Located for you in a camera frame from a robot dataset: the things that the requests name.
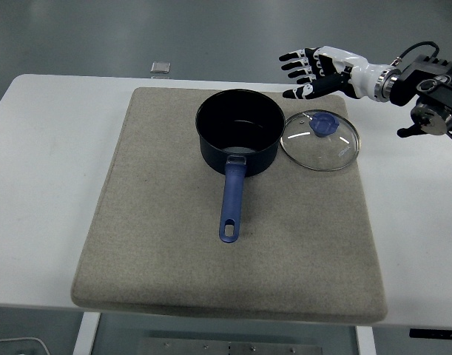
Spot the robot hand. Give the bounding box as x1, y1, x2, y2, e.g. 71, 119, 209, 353
278, 45, 388, 101

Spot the glass lid with blue knob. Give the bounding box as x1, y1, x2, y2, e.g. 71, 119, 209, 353
280, 109, 362, 173

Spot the dark blue saucepan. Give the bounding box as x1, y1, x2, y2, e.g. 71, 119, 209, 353
195, 88, 287, 244

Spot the beige fabric mat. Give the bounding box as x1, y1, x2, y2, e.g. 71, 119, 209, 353
70, 87, 389, 322

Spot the white table leg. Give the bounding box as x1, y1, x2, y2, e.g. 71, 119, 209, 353
72, 312, 101, 355
354, 325, 377, 355

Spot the black table control panel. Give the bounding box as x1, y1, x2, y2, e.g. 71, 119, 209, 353
409, 328, 452, 339

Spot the grey metal plate with screws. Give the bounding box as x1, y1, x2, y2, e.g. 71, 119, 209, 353
138, 337, 323, 355

